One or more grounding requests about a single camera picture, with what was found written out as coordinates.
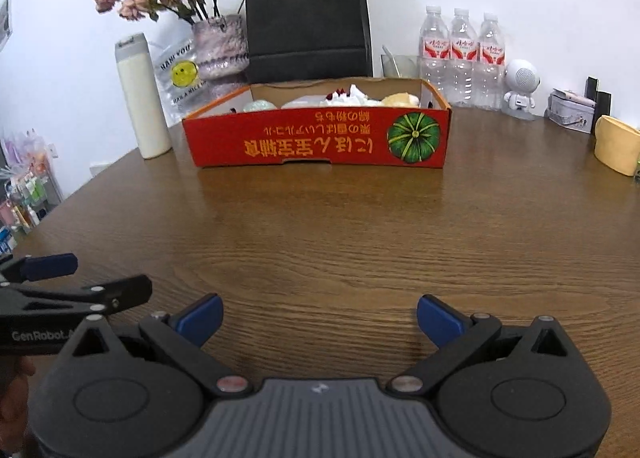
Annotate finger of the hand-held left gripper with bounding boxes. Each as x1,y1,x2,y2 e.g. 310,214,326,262
0,274,153,321
0,253,79,286

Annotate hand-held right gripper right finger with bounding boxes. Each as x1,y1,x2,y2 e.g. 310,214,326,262
387,294,571,396

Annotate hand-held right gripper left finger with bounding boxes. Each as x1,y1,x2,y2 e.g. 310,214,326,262
72,294,251,396

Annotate red cardboard box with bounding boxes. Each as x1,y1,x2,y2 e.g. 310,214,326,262
182,78,452,171

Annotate white tissue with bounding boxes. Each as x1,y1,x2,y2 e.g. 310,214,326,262
325,84,382,108

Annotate translucent plastic container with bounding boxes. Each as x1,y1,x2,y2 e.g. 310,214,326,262
280,94,327,110

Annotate wooden desktop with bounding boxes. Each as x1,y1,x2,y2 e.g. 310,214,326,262
0,100,640,458

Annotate shelf of colourful items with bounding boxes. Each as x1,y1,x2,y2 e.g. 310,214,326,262
0,127,64,255

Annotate white tumbler bottle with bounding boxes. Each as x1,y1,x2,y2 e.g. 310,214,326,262
114,32,173,159

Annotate smiley plastic bag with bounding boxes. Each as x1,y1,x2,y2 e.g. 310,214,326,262
149,35,212,127

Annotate grey tin box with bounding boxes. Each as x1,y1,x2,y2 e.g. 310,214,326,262
544,87,599,134

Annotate white robot speaker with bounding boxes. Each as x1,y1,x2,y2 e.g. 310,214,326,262
501,58,543,120

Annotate yellow mug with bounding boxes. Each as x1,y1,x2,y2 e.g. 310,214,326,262
593,114,640,178

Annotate clear glass with straw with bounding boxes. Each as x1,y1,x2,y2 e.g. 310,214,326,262
380,44,421,80

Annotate clear water bottle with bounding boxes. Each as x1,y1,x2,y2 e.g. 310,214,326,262
448,8,481,109
418,6,451,104
477,12,507,111

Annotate wall frame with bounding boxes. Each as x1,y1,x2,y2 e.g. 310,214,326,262
0,0,12,51

